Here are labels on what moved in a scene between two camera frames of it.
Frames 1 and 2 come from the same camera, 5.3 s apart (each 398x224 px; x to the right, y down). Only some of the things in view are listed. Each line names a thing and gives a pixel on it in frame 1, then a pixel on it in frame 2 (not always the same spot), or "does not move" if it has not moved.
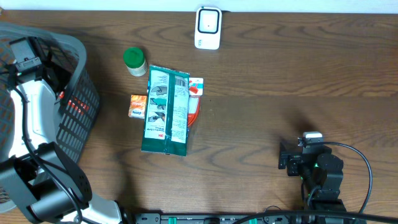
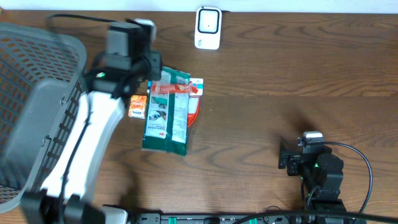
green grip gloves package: x=166 y=118 does not move
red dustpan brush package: x=196 y=89 does not move
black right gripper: x=283 y=157 does not move
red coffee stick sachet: x=61 y=95 → x=189 y=87
